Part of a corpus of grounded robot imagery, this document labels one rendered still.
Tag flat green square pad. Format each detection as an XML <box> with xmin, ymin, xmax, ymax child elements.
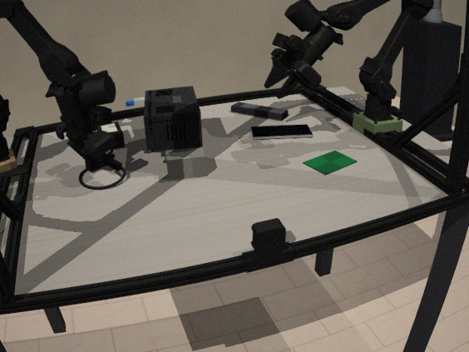
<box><xmin>303</xmin><ymin>151</ymin><xmax>357</xmax><ymax>175</ymax></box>

